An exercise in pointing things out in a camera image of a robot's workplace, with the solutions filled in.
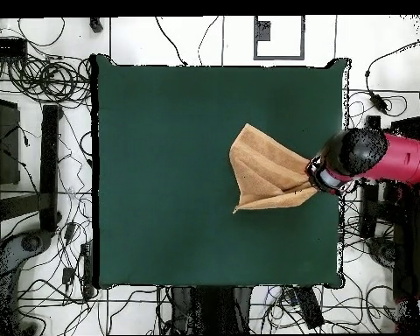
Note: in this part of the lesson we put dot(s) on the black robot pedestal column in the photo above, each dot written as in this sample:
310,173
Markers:
213,308

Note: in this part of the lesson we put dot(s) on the dark green table cloth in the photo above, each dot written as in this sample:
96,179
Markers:
161,157

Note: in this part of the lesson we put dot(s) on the person's foot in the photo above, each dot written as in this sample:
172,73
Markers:
96,25

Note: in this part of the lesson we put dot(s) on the grey office chair base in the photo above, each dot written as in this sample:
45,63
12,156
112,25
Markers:
7,255
381,252

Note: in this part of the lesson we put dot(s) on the black network switch box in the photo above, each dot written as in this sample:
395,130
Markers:
5,47

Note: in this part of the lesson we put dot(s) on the black stand base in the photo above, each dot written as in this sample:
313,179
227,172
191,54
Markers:
369,210
49,157

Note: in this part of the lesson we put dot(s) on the tan terry towel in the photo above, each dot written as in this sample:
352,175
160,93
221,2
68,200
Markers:
266,171

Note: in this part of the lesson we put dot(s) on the black power strip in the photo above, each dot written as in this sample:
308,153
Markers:
309,308
87,269

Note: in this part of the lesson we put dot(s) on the black power adapter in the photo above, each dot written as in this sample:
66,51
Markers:
378,102

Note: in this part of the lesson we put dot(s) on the black computer case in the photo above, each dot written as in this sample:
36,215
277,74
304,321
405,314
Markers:
407,126
3,140

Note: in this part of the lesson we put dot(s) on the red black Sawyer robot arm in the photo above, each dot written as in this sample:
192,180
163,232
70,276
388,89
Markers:
399,157

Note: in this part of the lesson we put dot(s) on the grey square frame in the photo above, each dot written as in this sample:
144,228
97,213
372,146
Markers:
279,57

